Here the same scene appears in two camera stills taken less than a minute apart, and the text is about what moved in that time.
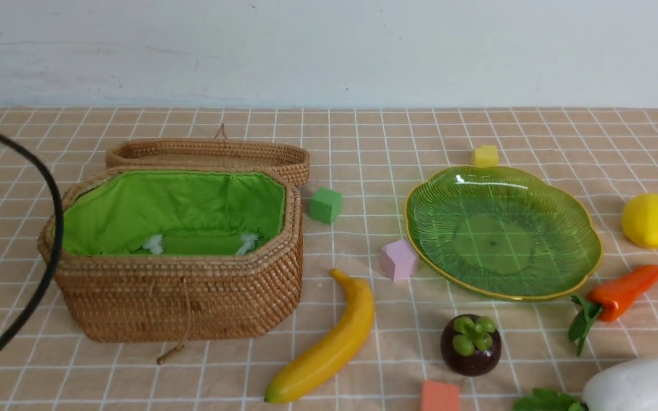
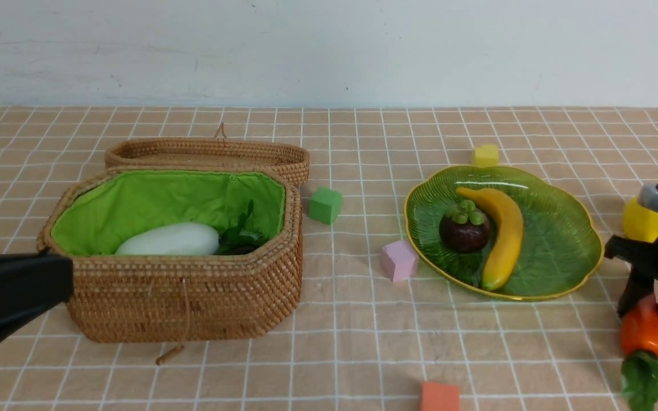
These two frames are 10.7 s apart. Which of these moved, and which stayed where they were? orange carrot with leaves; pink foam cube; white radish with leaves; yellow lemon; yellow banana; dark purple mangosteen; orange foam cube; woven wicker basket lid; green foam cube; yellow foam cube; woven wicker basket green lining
Moved: dark purple mangosteen; orange carrot with leaves; yellow banana; white radish with leaves
Stayed: woven wicker basket lid; orange foam cube; yellow foam cube; yellow lemon; green foam cube; woven wicker basket green lining; pink foam cube
